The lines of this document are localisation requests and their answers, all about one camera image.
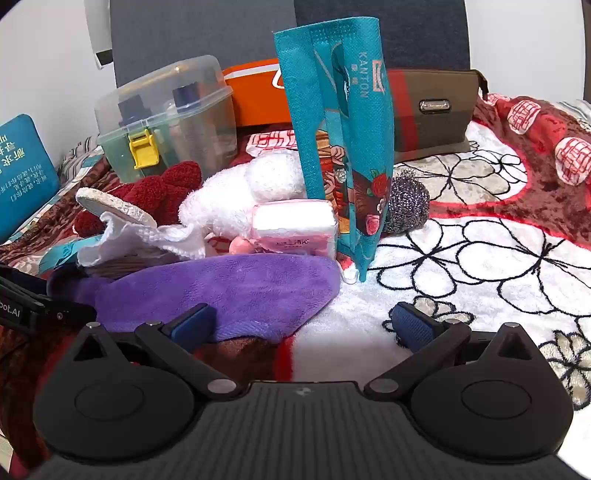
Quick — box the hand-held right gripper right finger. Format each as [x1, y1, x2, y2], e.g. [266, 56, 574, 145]
[365, 302, 548, 400]

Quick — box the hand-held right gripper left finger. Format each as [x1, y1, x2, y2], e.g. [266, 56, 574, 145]
[69, 303, 241, 400]

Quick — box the purple fleece cloth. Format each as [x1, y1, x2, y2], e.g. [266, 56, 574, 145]
[46, 255, 341, 343]

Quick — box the white fluffy plush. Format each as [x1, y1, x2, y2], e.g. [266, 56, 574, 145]
[179, 150, 308, 256]

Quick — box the dark red knit cloth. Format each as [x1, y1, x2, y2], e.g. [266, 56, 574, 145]
[74, 161, 204, 236]

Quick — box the teal non-woven bag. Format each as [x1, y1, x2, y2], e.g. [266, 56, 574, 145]
[273, 17, 394, 282]

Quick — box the orange cardboard box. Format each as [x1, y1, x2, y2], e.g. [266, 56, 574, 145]
[222, 59, 296, 127]

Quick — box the teal patterned cloth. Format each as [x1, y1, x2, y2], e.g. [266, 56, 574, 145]
[39, 237, 102, 274]

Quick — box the red white printed blanket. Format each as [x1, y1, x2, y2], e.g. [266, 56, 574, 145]
[0, 95, 591, 462]

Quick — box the white knitted cloth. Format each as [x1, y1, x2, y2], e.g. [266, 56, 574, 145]
[76, 212, 206, 267]

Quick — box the steel wool scrubber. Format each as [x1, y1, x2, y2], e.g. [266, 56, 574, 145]
[381, 168, 431, 234]

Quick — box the teal printed cushion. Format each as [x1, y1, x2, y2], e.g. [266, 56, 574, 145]
[0, 114, 61, 243]

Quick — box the round beige pad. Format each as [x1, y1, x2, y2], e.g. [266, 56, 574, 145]
[75, 187, 158, 229]

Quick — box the pink tissue pack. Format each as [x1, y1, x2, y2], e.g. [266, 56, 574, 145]
[252, 199, 339, 258]

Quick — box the striped bedsheet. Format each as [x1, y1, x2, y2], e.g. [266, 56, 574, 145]
[58, 136, 105, 175]

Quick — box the clear plastic storage box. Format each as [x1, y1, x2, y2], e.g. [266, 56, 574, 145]
[95, 55, 238, 183]

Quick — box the brown red striped pouch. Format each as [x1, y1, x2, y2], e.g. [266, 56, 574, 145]
[387, 68, 489, 162]

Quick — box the dark cap bottle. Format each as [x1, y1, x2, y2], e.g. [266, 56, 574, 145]
[173, 83, 200, 118]
[117, 90, 153, 127]

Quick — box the dark grey headboard panel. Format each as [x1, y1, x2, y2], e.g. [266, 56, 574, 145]
[294, 0, 472, 72]

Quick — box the white wall fixture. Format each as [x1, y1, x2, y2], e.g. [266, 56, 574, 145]
[84, 0, 114, 70]

